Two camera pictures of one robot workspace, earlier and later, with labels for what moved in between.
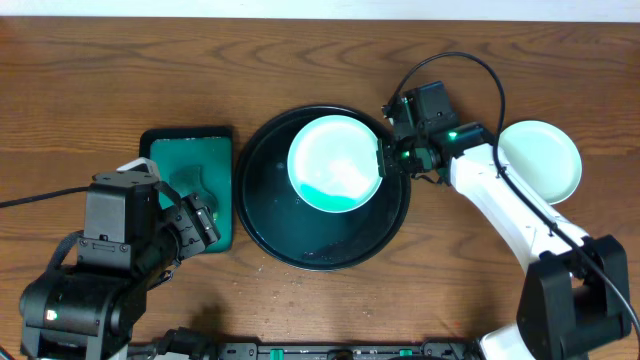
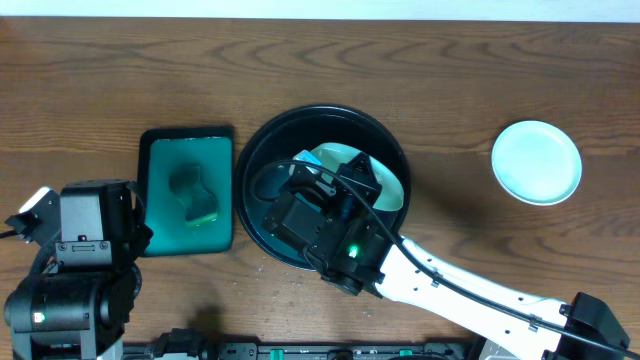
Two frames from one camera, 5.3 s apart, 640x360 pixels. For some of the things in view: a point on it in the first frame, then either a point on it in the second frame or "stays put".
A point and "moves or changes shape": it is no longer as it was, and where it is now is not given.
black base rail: x=186 y=344 stays put
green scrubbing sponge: x=188 y=180 stays put
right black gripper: x=390 y=155 -> x=329 y=187
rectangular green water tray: x=196 y=161 stays put
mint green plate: x=542 y=157 stays put
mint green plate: x=333 y=164 moves or changes shape
